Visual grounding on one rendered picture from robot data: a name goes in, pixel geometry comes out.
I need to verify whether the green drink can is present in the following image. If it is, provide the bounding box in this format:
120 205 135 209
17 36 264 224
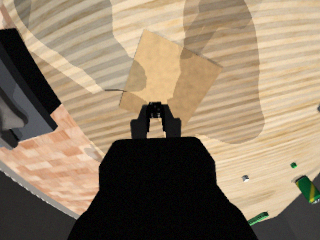
295 176 320 204

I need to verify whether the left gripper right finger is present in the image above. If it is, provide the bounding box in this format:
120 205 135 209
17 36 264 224
161 104 181 138

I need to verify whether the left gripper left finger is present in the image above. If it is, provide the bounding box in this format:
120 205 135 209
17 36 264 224
130 105 150 139

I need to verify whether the tan square mat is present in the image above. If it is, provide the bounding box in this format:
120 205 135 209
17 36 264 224
119 29 222 129

